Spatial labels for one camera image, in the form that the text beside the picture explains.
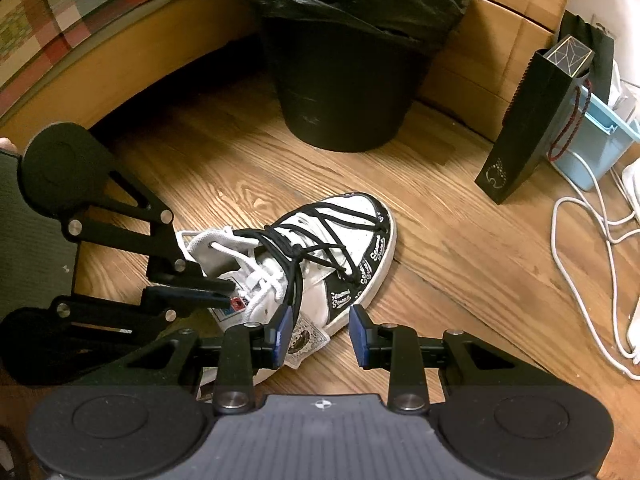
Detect black trash bin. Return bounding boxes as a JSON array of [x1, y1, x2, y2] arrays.
[[259, 12, 432, 154]]

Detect light blue plastic bin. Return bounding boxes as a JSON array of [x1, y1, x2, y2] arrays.
[[546, 84, 640, 193]]

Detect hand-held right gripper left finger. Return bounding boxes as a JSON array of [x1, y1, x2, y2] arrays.
[[95, 305, 296, 413]]

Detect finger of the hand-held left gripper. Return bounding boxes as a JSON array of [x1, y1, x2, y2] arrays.
[[65, 157, 237, 295], [52, 287, 236, 346]]

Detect white cable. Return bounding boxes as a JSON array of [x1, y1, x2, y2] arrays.
[[550, 154, 640, 377]]

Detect white and black sneaker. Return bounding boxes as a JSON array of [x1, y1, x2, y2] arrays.
[[177, 191, 399, 401]]

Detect dark paper bag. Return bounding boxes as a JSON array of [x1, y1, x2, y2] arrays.
[[556, 9, 617, 106]]

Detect plaid blanket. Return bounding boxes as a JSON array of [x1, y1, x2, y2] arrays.
[[0, 0, 242, 107]]

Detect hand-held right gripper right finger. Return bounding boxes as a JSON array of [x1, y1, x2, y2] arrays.
[[349, 304, 571, 415]]

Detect wooden drawer cabinet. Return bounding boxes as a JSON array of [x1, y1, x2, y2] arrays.
[[419, 0, 572, 133]]

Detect white shoelace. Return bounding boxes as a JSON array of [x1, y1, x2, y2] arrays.
[[206, 239, 287, 322]]

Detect black shoelace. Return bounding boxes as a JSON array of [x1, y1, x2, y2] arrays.
[[244, 198, 387, 320]]

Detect white power strip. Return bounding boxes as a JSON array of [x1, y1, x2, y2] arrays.
[[620, 159, 640, 202]]

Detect wooden bed frame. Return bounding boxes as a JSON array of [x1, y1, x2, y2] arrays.
[[0, 0, 282, 137]]

